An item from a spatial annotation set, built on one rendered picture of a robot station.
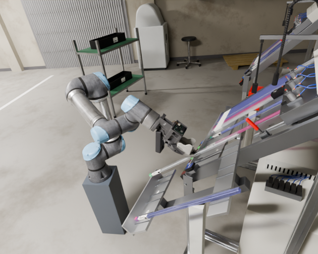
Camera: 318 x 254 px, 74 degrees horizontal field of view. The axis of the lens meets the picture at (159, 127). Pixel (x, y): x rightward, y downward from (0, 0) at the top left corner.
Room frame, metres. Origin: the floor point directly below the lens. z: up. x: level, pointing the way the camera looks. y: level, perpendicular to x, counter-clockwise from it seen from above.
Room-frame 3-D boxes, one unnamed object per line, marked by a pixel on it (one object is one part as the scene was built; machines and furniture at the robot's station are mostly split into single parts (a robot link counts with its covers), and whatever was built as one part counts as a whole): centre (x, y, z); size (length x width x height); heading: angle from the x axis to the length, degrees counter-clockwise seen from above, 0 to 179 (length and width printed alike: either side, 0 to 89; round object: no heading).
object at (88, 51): (3.28, 0.58, 0.55); 0.91 x 0.46 x 1.10; 147
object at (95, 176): (1.04, 0.42, 0.60); 0.15 x 0.15 x 0.10
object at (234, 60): (4.58, -2.20, 0.05); 1.18 x 0.82 x 0.11; 80
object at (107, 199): (1.04, 0.42, 0.28); 0.18 x 0.18 x 0.55; 80
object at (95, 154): (1.04, 0.42, 0.72); 0.13 x 0.12 x 0.14; 124
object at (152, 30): (5.08, -0.08, 0.67); 0.67 x 0.60 x 1.34; 80
